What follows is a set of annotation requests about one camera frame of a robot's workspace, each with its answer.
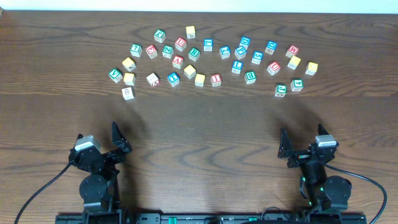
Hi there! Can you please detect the green Z block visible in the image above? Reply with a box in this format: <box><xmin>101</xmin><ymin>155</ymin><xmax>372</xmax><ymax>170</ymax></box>
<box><xmin>162</xmin><ymin>45</ymin><xmax>174</xmax><ymax>58</ymax></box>

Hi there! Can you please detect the red I block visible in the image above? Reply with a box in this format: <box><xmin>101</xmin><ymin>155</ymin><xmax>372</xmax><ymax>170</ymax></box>
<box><xmin>210</xmin><ymin>73</ymin><xmax>222</xmax><ymax>87</ymax></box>

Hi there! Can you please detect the red A block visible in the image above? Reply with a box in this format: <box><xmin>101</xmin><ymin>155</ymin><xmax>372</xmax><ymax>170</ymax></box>
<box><xmin>172</xmin><ymin>55</ymin><xmax>183</xmax><ymax>69</ymax></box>

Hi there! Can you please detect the blue P block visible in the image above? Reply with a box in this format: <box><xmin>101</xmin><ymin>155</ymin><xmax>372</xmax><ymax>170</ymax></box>
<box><xmin>234</xmin><ymin>46</ymin><xmax>247</xmax><ymax>60</ymax></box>

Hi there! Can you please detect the blue d block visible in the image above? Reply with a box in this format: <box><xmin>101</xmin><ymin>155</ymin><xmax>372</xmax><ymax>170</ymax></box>
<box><xmin>239</xmin><ymin>36</ymin><xmax>251</xmax><ymax>50</ymax></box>
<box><xmin>265</xmin><ymin>40</ymin><xmax>277</xmax><ymax>55</ymax></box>

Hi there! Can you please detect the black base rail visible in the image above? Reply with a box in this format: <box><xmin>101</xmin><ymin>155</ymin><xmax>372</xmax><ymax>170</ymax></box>
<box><xmin>55</xmin><ymin>213</ymin><xmax>366</xmax><ymax>224</ymax></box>

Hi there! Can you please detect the green 4 block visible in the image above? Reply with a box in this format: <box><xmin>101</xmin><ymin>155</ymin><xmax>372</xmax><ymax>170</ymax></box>
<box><xmin>290</xmin><ymin>79</ymin><xmax>303</xmax><ymax>92</ymax></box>

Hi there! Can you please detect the yellow G block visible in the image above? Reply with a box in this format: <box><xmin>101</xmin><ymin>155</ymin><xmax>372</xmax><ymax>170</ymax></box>
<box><xmin>305</xmin><ymin>62</ymin><xmax>318</xmax><ymax>76</ymax></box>

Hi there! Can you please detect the green j block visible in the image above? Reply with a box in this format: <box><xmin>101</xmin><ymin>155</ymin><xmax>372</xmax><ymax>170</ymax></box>
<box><xmin>274</xmin><ymin>84</ymin><xmax>287</xmax><ymax>97</ymax></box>
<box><xmin>154</xmin><ymin>29</ymin><xmax>166</xmax><ymax>43</ymax></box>

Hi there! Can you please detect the yellow C block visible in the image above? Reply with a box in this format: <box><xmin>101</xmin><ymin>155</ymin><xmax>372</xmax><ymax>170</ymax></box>
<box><xmin>123</xmin><ymin>73</ymin><xmax>136</xmax><ymax>86</ymax></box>

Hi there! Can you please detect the red-sided wooden block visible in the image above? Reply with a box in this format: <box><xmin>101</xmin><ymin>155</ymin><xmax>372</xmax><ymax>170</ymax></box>
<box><xmin>147</xmin><ymin>73</ymin><xmax>160</xmax><ymax>87</ymax></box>

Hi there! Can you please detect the green J block top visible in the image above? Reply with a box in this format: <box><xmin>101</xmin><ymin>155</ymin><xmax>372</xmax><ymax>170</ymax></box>
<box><xmin>154</xmin><ymin>29</ymin><xmax>166</xmax><ymax>43</ymax></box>

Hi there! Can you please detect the blue T block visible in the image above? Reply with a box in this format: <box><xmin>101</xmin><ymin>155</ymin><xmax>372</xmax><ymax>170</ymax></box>
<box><xmin>167</xmin><ymin>72</ymin><xmax>180</xmax><ymax>86</ymax></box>

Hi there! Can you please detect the red U block right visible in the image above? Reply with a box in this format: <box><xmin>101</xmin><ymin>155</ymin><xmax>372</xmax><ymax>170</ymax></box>
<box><xmin>267</xmin><ymin>61</ymin><xmax>280</xmax><ymax>76</ymax></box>

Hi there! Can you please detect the yellow K block right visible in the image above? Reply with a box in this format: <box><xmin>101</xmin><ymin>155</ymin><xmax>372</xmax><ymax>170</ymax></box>
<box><xmin>287</xmin><ymin>55</ymin><xmax>301</xmax><ymax>70</ymax></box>

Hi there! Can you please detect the red M block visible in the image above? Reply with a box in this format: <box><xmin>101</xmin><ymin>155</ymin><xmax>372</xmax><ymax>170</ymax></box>
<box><xmin>285</xmin><ymin>45</ymin><xmax>299</xmax><ymax>58</ymax></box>

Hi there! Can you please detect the yellow O block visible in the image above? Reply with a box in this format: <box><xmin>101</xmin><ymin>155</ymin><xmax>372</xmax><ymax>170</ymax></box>
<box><xmin>195</xmin><ymin>73</ymin><xmax>206</xmax><ymax>87</ymax></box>

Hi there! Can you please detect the green R block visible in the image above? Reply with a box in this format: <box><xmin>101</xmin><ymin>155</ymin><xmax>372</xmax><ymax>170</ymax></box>
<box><xmin>188</xmin><ymin>47</ymin><xmax>200</xmax><ymax>62</ymax></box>

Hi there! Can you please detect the blue D block right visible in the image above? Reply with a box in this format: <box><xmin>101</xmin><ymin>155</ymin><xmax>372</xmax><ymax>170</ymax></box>
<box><xmin>265</xmin><ymin>40</ymin><xmax>277</xmax><ymax>55</ymax></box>

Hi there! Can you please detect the blue L block lower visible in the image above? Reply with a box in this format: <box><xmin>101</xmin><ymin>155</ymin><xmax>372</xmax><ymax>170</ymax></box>
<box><xmin>231</xmin><ymin>60</ymin><xmax>244</xmax><ymax>74</ymax></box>

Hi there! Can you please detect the green 7 block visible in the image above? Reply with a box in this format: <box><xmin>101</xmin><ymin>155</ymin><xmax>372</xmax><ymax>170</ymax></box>
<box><xmin>130</xmin><ymin>44</ymin><xmax>142</xmax><ymax>57</ymax></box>

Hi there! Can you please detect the plain wooden picture block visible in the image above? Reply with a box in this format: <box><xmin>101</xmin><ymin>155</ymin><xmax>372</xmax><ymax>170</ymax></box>
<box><xmin>122</xmin><ymin>87</ymin><xmax>134</xmax><ymax>100</ymax></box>

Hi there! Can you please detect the blue 2 block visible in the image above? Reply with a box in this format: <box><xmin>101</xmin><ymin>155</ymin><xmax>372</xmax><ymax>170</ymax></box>
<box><xmin>220</xmin><ymin>45</ymin><xmax>231</xmax><ymax>59</ymax></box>

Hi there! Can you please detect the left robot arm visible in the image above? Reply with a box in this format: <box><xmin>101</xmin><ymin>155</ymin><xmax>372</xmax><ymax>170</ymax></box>
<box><xmin>68</xmin><ymin>122</ymin><xmax>132</xmax><ymax>224</ymax></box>

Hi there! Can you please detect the green V block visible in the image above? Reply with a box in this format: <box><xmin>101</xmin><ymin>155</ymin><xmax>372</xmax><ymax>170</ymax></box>
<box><xmin>108</xmin><ymin>68</ymin><xmax>123</xmax><ymax>83</ymax></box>

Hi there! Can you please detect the green B block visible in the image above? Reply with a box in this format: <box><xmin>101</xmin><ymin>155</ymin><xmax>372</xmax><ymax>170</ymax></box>
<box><xmin>244</xmin><ymin>71</ymin><xmax>257</xmax><ymax>85</ymax></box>

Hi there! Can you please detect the blue D block upper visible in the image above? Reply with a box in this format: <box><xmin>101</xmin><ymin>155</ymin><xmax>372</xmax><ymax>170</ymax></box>
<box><xmin>239</xmin><ymin>36</ymin><xmax>251</xmax><ymax>50</ymax></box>

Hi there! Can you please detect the red U block left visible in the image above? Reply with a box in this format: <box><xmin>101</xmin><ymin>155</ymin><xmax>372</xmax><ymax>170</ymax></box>
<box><xmin>175</xmin><ymin>37</ymin><xmax>187</xmax><ymax>52</ymax></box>

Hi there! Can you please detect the red u block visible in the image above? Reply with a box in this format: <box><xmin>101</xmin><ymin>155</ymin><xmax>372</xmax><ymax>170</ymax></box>
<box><xmin>267</xmin><ymin>61</ymin><xmax>280</xmax><ymax>76</ymax></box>
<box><xmin>175</xmin><ymin>37</ymin><xmax>187</xmax><ymax>52</ymax></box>

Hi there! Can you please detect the green J block lower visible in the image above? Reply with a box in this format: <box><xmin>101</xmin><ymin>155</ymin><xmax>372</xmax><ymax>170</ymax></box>
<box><xmin>274</xmin><ymin>84</ymin><xmax>287</xmax><ymax>97</ymax></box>

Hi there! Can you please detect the yellow block left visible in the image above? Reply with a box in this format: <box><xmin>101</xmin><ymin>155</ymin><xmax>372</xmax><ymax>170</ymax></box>
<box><xmin>122</xmin><ymin>57</ymin><xmax>136</xmax><ymax>72</ymax></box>

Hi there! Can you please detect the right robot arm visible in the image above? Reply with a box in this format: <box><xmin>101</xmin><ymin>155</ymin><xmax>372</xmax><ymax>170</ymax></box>
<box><xmin>277</xmin><ymin>124</ymin><xmax>352</xmax><ymax>223</ymax></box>

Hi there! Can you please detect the blue 5 block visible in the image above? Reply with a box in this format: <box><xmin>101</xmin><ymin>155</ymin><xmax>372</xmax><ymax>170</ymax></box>
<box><xmin>251</xmin><ymin>51</ymin><xmax>264</xmax><ymax>65</ymax></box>

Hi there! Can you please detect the yellow S block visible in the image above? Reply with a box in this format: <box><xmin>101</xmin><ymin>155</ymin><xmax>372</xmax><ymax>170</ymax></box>
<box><xmin>183</xmin><ymin>65</ymin><xmax>197</xmax><ymax>79</ymax></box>

